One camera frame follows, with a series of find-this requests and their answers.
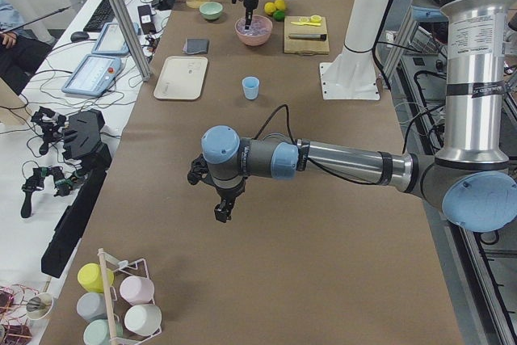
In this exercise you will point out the pile of clear ice cubes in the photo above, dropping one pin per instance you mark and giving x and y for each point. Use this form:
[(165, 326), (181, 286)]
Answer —
[(259, 27)]

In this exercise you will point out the light blue cup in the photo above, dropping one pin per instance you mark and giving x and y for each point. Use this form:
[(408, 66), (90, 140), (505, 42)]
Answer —
[(250, 86)]

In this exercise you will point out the pink cup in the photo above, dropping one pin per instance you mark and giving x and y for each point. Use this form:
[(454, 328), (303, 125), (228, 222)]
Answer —
[(137, 290)]

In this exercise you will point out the white cup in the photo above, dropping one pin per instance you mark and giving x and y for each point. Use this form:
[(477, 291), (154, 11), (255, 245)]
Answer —
[(143, 320)]

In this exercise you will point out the yellow cup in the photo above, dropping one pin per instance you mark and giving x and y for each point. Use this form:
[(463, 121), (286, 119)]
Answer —
[(90, 277)]

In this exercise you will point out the grey cup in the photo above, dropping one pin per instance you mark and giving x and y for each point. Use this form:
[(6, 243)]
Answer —
[(91, 306)]

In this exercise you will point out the green cup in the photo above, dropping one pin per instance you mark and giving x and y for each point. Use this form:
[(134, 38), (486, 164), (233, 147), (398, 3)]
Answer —
[(97, 333)]

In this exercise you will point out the yellow lemon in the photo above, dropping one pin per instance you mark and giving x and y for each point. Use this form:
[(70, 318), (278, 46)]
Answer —
[(270, 8), (280, 5)]

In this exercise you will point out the pink bowl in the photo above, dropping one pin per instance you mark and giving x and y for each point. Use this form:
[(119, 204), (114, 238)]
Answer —
[(254, 40)]

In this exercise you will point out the green lime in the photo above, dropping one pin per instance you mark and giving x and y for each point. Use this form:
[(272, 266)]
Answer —
[(279, 16)]

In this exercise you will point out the green bowl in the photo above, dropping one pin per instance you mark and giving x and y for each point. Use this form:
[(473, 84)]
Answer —
[(211, 10)]

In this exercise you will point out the yellow plastic knife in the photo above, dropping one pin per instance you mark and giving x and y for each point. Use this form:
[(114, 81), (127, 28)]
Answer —
[(305, 22)]

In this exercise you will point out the wooden cutting board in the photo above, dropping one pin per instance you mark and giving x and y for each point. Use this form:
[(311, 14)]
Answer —
[(305, 46)]

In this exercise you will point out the grey folded cloth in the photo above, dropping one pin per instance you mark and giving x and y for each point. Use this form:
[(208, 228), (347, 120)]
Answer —
[(195, 46)]

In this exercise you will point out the lemon slice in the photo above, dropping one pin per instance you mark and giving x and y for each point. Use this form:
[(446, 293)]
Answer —
[(315, 18)]

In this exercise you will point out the beige tray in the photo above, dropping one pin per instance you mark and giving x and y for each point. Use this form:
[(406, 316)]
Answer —
[(181, 78)]

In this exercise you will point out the black keyboard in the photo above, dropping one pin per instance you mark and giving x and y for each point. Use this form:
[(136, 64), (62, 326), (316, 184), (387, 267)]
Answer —
[(103, 14)]

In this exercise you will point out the teach pendant far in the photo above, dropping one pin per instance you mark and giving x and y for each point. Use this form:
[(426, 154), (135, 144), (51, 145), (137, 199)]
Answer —
[(111, 41)]

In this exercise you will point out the teach pendant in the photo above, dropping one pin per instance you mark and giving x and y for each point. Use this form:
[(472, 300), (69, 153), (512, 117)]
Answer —
[(93, 76), (111, 41)]

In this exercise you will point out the teach pendant near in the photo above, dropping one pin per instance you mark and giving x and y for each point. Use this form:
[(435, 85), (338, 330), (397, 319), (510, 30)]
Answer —
[(93, 76)]

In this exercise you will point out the black computer mouse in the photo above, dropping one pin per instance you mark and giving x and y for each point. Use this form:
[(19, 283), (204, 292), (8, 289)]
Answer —
[(79, 36)]

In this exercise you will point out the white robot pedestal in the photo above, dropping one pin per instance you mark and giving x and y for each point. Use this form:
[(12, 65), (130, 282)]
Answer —
[(352, 74)]

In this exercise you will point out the aluminium frame post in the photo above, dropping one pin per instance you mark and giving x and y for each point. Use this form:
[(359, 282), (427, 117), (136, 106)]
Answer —
[(131, 38)]

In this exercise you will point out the white wire cup rack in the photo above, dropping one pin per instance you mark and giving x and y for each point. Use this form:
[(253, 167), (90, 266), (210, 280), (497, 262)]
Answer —
[(114, 271)]

